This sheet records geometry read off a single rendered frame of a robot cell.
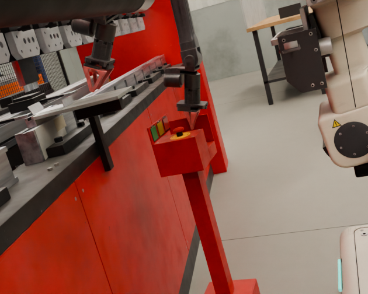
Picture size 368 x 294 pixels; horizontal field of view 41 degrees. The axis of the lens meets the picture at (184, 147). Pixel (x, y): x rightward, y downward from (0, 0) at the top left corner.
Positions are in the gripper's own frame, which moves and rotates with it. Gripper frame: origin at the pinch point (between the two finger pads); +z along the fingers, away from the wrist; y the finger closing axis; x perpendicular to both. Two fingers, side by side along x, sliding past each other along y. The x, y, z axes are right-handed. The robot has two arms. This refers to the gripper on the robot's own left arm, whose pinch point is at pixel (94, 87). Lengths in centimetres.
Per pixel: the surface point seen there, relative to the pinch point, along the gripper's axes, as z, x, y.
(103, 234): 36.3, 15.7, 18.9
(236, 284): 69, 62, -31
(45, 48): -6.2, -20.5, -8.8
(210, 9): -13, -37, -764
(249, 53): 44, 49, -758
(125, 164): 28.1, 10.7, -17.9
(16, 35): -10.8, -22.3, 9.4
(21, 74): 0.5, -20.3, 6.4
